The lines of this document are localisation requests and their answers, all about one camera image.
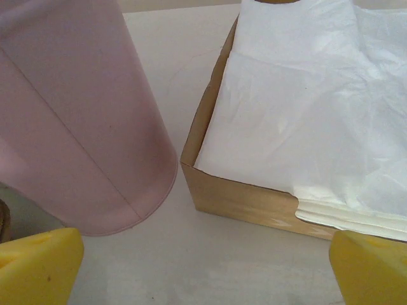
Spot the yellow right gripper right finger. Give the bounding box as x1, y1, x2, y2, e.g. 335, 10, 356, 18
329, 230, 407, 305

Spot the white paper napkin stack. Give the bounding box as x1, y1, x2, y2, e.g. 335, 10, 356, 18
193, 0, 407, 242

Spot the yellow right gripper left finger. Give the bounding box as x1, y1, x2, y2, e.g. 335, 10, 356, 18
0, 227, 85, 305

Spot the pink cup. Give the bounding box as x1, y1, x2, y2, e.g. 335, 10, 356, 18
0, 0, 179, 236

